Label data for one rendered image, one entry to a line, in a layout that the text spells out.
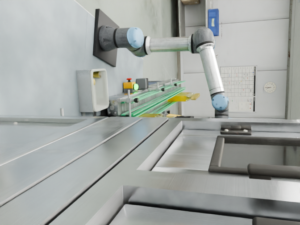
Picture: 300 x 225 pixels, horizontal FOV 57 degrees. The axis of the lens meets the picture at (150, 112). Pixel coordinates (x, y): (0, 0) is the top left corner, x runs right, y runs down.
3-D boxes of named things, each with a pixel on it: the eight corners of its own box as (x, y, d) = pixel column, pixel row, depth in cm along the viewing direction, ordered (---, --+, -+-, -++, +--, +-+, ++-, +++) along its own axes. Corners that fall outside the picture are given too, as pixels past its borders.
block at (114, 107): (106, 115, 163) (118, 115, 161) (106, 99, 161) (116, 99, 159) (109, 114, 166) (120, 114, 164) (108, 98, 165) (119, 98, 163)
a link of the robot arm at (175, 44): (125, 32, 172) (214, 27, 154) (134, 41, 186) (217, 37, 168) (123, 51, 171) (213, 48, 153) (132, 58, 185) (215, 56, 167)
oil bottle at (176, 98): (167, 101, 276) (195, 101, 267) (167, 96, 275) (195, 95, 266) (168, 100, 281) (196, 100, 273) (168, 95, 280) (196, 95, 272)
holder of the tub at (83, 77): (80, 122, 148) (93, 122, 145) (76, 70, 143) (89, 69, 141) (96, 116, 164) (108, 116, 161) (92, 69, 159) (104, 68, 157)
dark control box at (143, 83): (135, 88, 228) (145, 88, 225) (135, 78, 226) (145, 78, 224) (139, 87, 235) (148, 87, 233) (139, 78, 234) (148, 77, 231)
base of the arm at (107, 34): (101, 20, 164) (116, 19, 160) (112, 33, 177) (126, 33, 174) (97, 43, 160) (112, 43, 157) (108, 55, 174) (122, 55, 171)
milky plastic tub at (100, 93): (80, 112, 147) (95, 112, 144) (76, 69, 143) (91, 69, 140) (96, 107, 163) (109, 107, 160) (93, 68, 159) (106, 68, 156)
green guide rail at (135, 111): (121, 115, 165) (133, 115, 163) (121, 114, 165) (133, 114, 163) (179, 87, 329) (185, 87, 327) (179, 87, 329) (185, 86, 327)
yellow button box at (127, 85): (122, 92, 202) (132, 92, 200) (122, 81, 201) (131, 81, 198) (126, 91, 208) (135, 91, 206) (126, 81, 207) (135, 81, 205)
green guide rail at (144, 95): (120, 103, 164) (132, 103, 162) (120, 102, 164) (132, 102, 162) (179, 81, 328) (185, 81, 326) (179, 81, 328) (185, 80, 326)
